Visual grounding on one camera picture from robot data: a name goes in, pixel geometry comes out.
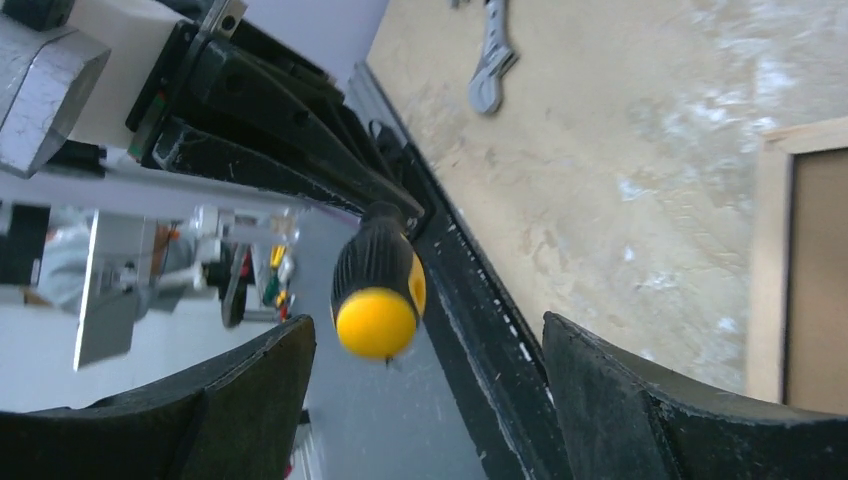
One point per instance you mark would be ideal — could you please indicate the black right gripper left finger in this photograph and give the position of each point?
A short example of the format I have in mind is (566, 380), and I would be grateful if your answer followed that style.
(233, 416)

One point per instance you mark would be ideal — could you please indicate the black wooden picture frame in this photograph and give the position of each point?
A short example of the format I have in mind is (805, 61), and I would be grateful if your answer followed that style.
(797, 330)

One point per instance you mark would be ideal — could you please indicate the red handled adjustable wrench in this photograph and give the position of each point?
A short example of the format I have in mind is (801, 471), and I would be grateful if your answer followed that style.
(485, 92)

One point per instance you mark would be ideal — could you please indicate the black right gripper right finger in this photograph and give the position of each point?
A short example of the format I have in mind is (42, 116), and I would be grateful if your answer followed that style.
(625, 417)

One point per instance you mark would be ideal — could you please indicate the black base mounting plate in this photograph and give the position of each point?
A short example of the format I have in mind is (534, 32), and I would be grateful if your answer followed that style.
(492, 362)

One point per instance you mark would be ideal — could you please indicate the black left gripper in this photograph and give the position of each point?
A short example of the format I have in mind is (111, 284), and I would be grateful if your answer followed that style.
(181, 87)

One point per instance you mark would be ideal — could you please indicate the yellow black flathead screwdriver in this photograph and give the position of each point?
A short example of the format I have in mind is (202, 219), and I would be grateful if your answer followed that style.
(379, 289)

